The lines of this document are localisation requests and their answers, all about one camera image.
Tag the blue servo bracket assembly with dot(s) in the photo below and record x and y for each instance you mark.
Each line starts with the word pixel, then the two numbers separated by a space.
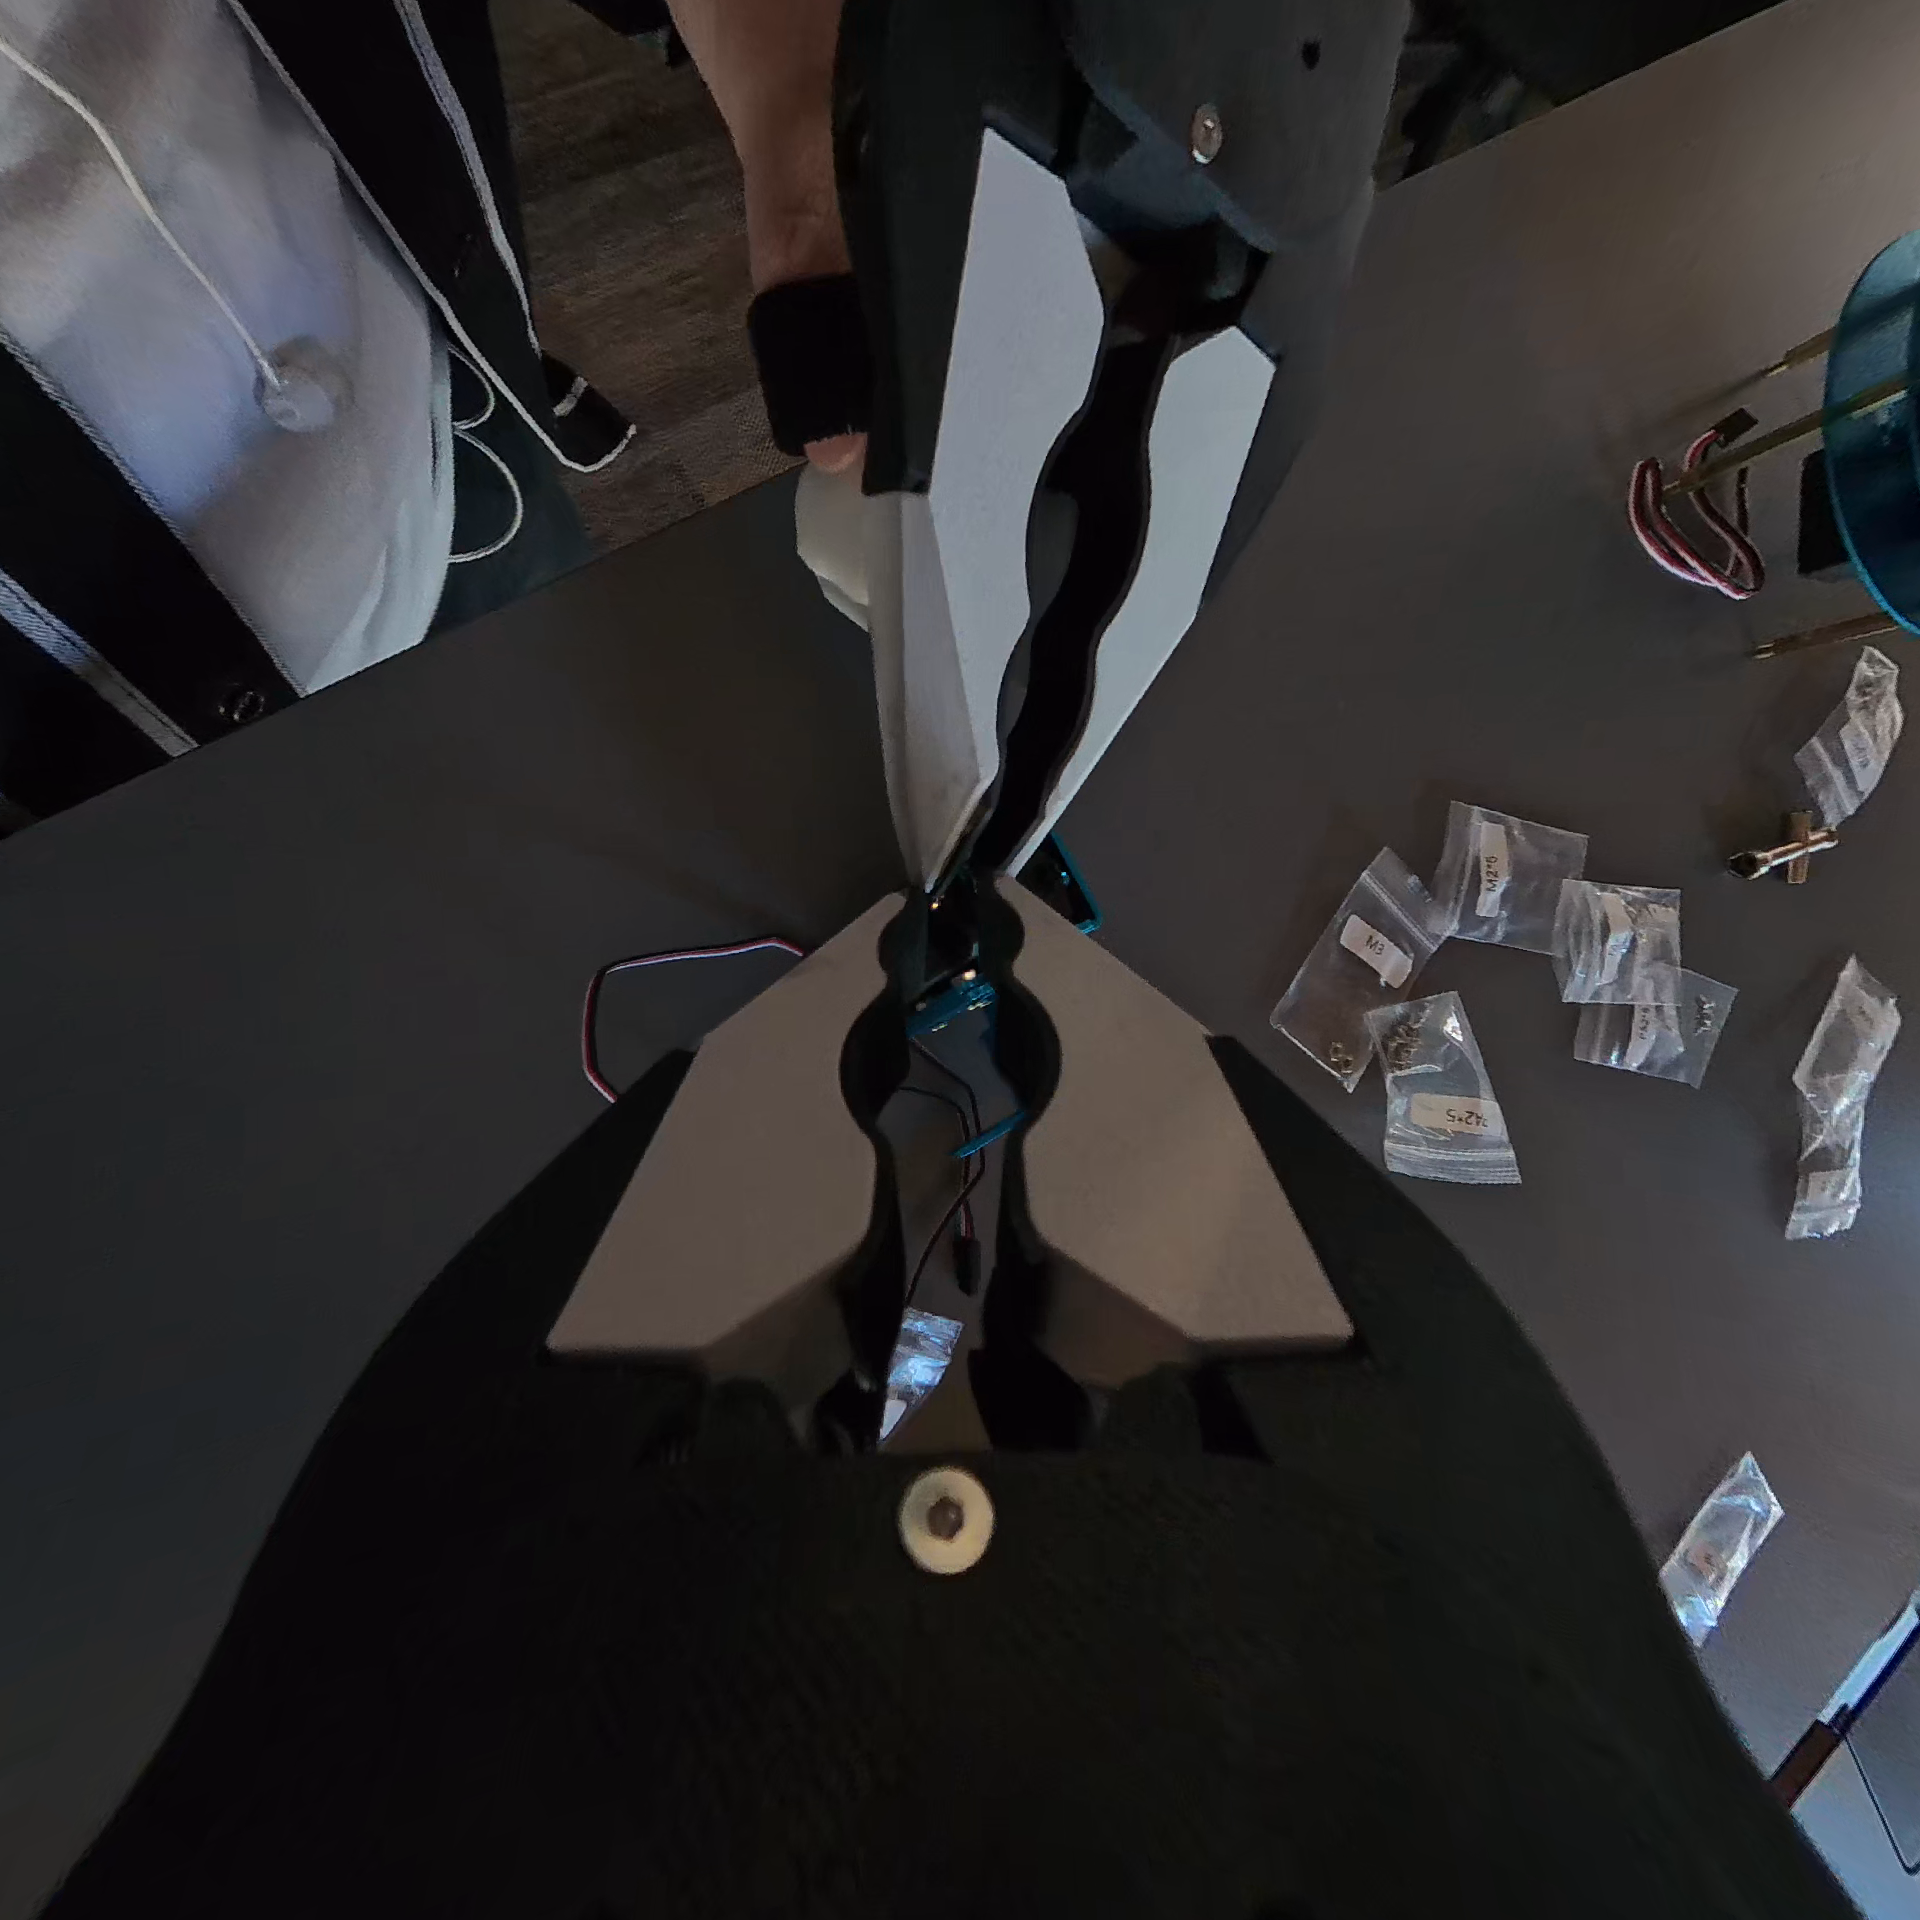
pixel 955 1002

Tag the small clear plastic bag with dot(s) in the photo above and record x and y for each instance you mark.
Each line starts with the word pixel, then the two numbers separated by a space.
pixel 1658 1032
pixel 1722 1546
pixel 1507 878
pixel 1617 937
pixel 917 1365
pixel 1849 734

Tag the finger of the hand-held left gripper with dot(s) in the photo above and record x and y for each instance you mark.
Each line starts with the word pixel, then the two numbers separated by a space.
pixel 975 450
pixel 1195 450

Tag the person in striped shirt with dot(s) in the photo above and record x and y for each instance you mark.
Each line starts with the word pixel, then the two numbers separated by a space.
pixel 481 181

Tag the clear bag with two nuts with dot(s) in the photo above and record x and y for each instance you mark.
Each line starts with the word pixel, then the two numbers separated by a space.
pixel 1359 961

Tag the metal cross wrench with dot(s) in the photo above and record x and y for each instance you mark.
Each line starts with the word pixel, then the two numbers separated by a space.
pixel 1794 844

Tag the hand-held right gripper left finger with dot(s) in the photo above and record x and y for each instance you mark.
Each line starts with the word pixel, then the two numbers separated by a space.
pixel 705 1200

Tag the person's left hand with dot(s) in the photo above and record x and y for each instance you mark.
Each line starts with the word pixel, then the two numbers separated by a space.
pixel 796 149

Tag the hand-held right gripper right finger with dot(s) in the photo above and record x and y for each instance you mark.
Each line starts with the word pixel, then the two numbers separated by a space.
pixel 1185 1200

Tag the clear bag of small screws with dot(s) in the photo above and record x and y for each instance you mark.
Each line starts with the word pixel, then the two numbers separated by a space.
pixel 1442 1089

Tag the long clear plastic bag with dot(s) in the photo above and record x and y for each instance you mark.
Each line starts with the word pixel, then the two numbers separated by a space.
pixel 1843 1096

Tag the person's white shirt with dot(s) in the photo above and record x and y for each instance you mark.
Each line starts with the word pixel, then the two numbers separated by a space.
pixel 331 493

